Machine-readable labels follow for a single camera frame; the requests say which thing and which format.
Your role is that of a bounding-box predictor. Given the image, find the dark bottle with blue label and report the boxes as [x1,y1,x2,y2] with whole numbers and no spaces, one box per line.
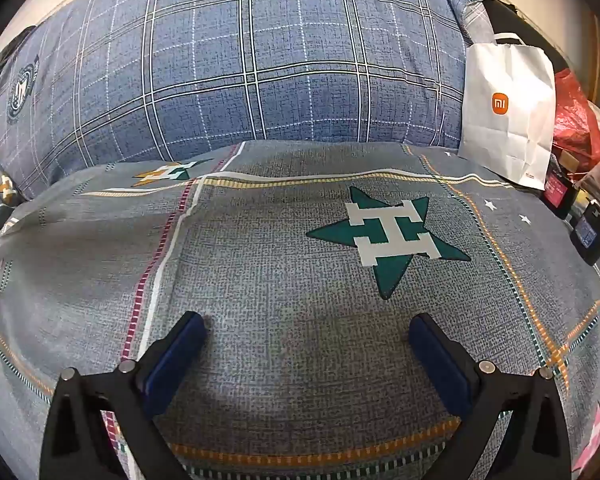
[570,200,600,266]

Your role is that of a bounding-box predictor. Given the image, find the dark bottle with pink label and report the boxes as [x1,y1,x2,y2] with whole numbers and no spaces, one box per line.
[541,160,578,220]

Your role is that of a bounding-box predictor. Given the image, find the grey star-pattern bed sheet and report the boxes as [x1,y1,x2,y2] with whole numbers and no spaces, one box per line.
[0,141,600,479]

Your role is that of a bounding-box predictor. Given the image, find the red plastic bag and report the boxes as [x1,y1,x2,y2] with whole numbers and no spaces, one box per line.
[553,68,600,172]

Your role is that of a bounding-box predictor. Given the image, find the white paper shopping bag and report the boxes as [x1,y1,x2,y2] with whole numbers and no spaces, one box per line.
[458,32,556,191]

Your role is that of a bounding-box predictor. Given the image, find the blue plaid pillow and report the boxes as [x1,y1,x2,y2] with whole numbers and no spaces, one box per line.
[0,0,494,198]

